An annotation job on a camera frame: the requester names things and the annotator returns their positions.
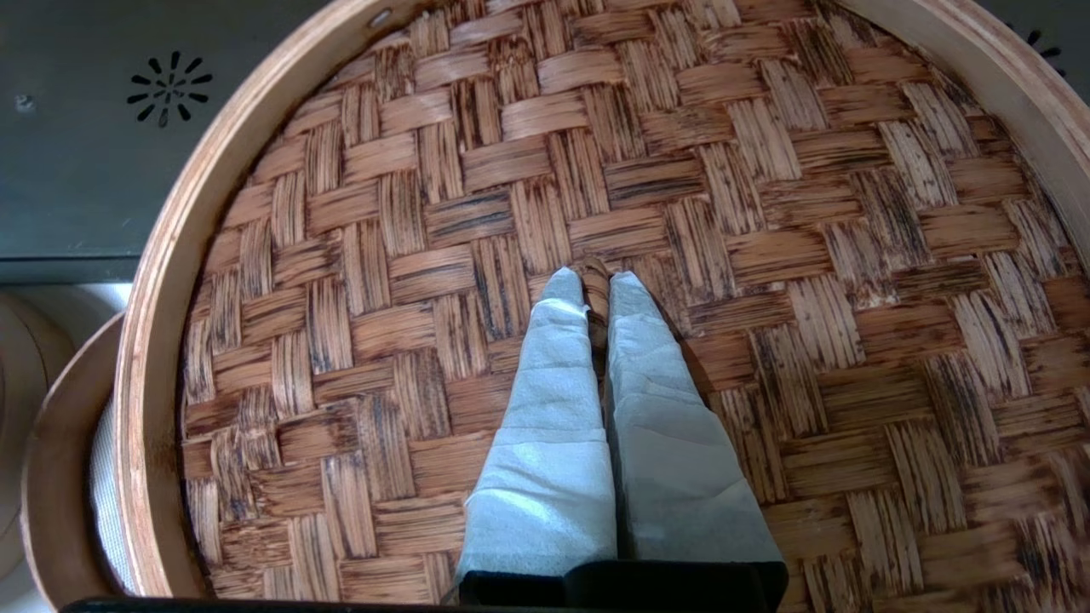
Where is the grey-wrapped left gripper left finger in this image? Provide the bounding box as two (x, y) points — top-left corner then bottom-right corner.
(454, 266), (619, 588)

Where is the grey-wrapped left gripper right finger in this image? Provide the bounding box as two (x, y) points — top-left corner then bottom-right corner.
(605, 271), (789, 567)

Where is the woven bamboo steamer lid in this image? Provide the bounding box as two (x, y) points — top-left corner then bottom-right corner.
(113, 0), (1090, 613)

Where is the white cloth steamer liner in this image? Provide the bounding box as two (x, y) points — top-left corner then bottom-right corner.
(88, 396), (141, 595)

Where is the bamboo steamer basket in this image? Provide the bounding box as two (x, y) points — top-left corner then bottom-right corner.
(0, 294), (77, 581)
(21, 308), (141, 609)
(0, 306), (42, 546)

